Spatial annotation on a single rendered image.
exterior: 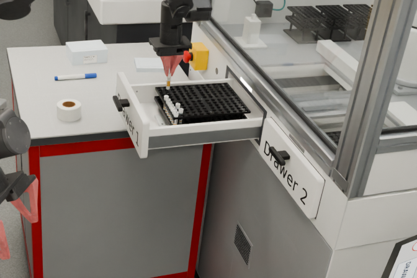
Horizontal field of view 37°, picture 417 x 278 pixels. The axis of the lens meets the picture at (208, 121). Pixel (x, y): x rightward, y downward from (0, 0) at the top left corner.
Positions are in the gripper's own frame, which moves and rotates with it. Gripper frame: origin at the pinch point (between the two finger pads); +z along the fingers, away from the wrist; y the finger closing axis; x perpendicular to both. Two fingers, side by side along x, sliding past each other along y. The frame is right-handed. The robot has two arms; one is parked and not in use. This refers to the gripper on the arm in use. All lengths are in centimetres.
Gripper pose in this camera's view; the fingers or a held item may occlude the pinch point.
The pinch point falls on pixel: (169, 72)
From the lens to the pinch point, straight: 167.7
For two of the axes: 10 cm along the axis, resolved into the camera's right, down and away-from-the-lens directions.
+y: 9.4, -1.1, 3.3
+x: -3.4, -4.9, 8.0
